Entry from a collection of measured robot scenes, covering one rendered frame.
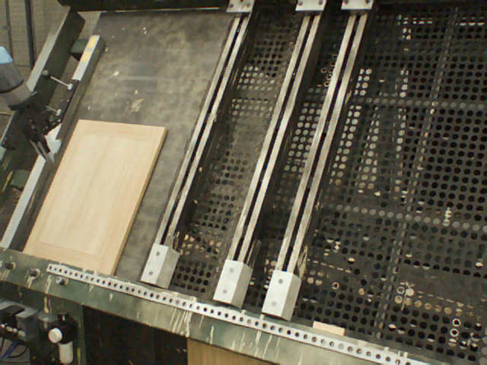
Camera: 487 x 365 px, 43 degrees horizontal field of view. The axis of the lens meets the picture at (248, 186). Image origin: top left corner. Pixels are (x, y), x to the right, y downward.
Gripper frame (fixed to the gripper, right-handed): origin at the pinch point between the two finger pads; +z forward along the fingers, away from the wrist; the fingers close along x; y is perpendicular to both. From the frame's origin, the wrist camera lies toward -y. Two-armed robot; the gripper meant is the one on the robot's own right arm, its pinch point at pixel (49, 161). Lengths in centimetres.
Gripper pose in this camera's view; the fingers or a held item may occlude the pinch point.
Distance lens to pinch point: 191.4
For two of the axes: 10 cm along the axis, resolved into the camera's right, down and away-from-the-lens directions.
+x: -7.4, -1.6, 6.5
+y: 5.9, -6.1, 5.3
